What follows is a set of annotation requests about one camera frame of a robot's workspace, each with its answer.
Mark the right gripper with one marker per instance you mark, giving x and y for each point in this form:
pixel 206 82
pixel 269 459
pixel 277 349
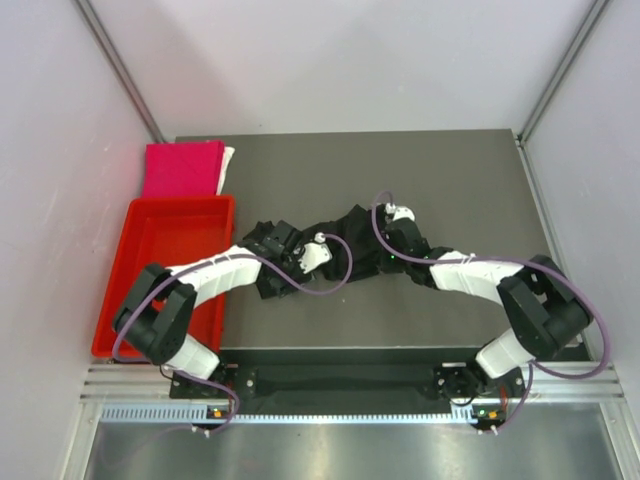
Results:
pixel 387 237

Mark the black t-shirt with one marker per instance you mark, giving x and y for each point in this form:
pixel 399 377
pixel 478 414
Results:
pixel 360 254

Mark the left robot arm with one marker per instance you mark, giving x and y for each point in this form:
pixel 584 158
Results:
pixel 155 316

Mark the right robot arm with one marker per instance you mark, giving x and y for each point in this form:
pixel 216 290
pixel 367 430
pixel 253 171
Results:
pixel 544 310

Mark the folded white t-shirt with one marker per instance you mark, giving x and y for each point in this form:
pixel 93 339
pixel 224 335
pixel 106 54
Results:
pixel 228 154

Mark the red plastic bin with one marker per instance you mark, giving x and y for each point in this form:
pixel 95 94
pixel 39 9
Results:
pixel 167 231

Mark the folded pink t-shirt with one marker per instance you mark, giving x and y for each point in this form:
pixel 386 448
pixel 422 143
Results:
pixel 187 169

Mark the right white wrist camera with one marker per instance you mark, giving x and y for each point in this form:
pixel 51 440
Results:
pixel 394 212

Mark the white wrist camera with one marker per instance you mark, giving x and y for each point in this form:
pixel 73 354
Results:
pixel 394 212
pixel 314 254

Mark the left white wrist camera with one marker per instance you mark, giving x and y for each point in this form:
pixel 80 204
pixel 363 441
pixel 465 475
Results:
pixel 314 254

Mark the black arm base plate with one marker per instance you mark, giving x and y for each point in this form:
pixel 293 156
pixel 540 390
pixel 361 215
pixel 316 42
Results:
pixel 453 364

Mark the aluminium frame rail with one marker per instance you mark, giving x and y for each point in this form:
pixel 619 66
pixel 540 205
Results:
pixel 138 383

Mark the grey slotted cable duct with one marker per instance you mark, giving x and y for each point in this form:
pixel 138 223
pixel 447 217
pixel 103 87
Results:
pixel 173 413

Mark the left corner aluminium post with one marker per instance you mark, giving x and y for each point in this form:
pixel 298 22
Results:
pixel 108 48

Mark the corner aluminium post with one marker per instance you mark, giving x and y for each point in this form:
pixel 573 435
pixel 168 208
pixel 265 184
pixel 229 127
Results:
pixel 108 48
pixel 586 27

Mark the right corner aluminium post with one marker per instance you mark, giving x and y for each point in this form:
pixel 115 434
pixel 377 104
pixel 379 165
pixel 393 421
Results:
pixel 586 27

